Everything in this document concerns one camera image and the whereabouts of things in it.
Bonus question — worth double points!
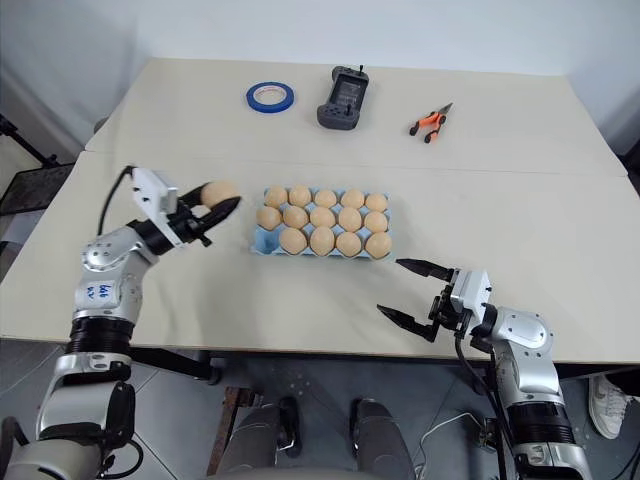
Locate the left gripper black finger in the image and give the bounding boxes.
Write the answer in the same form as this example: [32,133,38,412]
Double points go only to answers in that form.
[196,197,244,236]
[175,183,209,209]

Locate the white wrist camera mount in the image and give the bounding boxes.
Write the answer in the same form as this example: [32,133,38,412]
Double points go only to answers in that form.
[448,268,494,322]
[130,167,184,249]

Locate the grey remote controller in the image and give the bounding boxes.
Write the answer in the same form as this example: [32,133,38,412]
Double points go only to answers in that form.
[316,63,368,131]

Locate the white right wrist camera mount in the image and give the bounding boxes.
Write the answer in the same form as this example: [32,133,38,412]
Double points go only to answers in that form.
[448,268,494,322]

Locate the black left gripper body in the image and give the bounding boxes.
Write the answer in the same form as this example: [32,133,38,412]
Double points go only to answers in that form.
[167,202,214,247]

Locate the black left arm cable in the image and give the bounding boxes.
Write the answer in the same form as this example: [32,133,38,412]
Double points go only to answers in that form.
[97,166,136,236]

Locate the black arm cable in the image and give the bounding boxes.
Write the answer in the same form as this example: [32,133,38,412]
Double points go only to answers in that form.
[97,166,136,236]
[452,332,517,480]

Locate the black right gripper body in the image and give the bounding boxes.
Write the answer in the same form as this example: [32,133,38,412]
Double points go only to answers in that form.
[427,269,474,342]

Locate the thin white floor cable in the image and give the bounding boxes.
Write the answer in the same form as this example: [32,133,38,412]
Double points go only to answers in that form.
[416,409,482,454]

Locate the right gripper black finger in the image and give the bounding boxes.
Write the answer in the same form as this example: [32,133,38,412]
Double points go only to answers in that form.
[395,257,458,283]
[375,303,442,343]

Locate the black table brace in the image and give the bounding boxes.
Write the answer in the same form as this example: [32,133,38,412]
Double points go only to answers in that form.
[127,347,222,385]

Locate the black metal stand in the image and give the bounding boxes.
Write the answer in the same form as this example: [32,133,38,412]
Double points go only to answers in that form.
[0,113,76,219]

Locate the rusty brown table leg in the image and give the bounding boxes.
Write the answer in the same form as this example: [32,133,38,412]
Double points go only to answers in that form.
[206,384,242,477]

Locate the blue tape roll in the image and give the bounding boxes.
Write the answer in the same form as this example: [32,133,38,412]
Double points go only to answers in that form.
[244,80,296,115]

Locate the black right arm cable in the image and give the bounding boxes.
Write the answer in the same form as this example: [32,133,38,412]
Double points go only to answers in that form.
[452,332,517,480]

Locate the orange handled pliers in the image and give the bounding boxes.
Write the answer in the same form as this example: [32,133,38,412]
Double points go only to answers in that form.
[408,102,455,146]

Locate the blue egg carton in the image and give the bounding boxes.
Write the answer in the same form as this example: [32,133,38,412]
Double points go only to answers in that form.
[249,185,395,262]

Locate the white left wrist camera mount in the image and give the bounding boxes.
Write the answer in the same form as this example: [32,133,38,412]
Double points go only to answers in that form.
[130,167,184,249]

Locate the white sneaker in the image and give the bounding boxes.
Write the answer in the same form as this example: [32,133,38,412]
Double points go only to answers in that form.
[587,374,627,441]

